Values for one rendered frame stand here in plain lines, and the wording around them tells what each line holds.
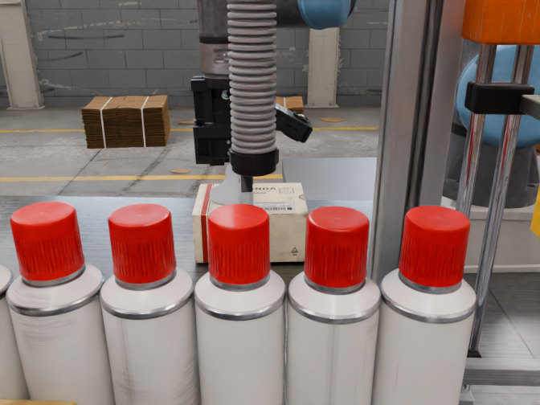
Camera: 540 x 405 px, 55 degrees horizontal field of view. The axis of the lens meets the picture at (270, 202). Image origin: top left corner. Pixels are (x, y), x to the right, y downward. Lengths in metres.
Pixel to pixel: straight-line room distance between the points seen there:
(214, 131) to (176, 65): 5.12
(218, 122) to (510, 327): 0.45
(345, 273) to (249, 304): 0.05
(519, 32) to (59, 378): 0.32
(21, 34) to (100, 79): 0.87
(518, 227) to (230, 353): 0.55
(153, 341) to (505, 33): 0.26
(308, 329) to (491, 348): 0.38
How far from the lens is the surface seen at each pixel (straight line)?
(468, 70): 0.59
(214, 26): 0.68
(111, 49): 5.93
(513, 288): 0.76
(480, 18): 0.34
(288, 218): 0.72
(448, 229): 0.27
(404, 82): 0.39
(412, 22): 0.38
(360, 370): 0.30
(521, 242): 0.78
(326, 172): 1.12
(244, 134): 0.35
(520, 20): 0.33
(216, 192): 0.71
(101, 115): 4.35
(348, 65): 5.84
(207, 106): 0.71
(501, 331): 0.67
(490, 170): 0.75
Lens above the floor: 1.19
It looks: 22 degrees down
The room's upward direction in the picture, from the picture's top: straight up
